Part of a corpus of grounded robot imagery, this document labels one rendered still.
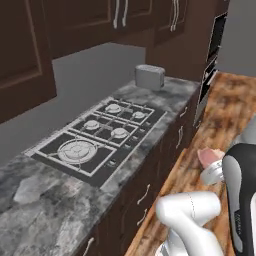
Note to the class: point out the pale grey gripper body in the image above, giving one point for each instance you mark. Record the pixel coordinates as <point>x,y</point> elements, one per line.
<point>212,173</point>

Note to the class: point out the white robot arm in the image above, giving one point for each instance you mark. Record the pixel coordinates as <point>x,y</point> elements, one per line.
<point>186,208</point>

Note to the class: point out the pink raw steak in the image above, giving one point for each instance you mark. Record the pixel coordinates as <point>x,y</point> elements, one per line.
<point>209,155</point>

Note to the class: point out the dark brown lower cupboard door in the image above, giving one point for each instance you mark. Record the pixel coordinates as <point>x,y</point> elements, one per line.
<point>83,246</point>
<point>173,146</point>

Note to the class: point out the dark brown drawer front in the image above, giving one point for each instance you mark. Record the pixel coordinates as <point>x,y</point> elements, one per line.
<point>188,105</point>
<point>130,230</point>
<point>136,186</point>

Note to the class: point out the black built-in oven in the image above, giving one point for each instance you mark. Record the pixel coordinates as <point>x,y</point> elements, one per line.
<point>211,63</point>

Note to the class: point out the silver toaster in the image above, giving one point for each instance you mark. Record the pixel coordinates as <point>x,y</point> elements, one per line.
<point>149,77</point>

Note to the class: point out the black gas hob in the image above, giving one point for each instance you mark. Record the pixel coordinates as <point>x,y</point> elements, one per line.
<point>100,133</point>

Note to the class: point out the large dark brown cupboard door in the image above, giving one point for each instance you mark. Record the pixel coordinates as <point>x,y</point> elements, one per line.
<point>20,53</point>

